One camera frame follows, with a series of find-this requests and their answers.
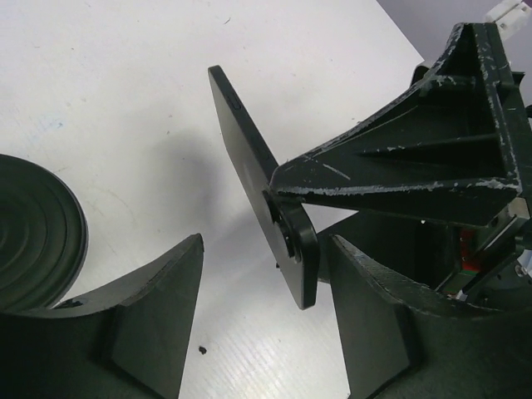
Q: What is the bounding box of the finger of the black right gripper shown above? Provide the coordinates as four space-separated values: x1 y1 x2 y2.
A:
270 23 522 227

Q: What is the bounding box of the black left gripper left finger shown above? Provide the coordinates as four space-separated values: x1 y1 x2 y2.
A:
1 234 204 398

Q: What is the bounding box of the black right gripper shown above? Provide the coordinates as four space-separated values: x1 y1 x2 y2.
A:
318 66 531 301

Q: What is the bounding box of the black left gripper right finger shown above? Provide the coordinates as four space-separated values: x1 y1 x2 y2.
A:
330 236 531 398

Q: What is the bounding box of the black phone stand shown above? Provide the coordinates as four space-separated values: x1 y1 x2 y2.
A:
1 155 88 312

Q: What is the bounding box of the black phone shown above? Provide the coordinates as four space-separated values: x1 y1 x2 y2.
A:
208 66 320 309

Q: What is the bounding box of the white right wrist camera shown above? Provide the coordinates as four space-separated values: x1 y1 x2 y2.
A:
485 0 531 37

